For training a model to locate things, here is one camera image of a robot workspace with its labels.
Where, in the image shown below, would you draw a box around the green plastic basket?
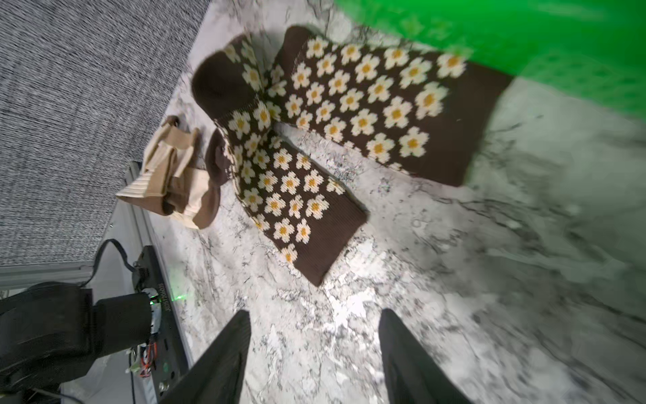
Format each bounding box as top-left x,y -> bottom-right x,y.
337,0 -> 645,119

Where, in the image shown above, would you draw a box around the brown daisy sock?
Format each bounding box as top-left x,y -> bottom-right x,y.
192,34 -> 368,286
267,25 -> 512,186

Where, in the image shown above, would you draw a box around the brown beige striped sock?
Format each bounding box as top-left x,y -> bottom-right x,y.
116,115 -> 230,230

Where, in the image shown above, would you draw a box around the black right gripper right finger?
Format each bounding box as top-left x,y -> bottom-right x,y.
379,309 -> 470,404

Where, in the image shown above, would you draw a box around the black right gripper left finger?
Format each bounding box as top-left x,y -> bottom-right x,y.
161,310 -> 252,404

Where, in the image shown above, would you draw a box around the aluminium front rail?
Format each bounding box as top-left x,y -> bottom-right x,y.
123,161 -> 203,404

